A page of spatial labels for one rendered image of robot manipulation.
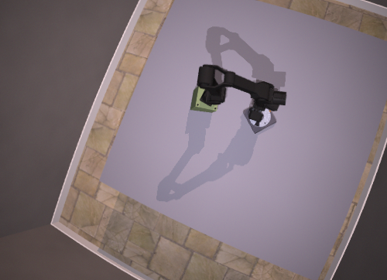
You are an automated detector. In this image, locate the white round flange plate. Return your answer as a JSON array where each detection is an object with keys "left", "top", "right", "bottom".
[{"left": 250, "top": 109, "right": 271, "bottom": 127}]

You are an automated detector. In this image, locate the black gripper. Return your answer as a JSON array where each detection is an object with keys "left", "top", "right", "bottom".
[{"left": 248, "top": 100, "right": 266, "bottom": 122}]

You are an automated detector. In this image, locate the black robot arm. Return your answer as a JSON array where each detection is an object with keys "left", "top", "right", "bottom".
[{"left": 197, "top": 64, "right": 286, "bottom": 111}]

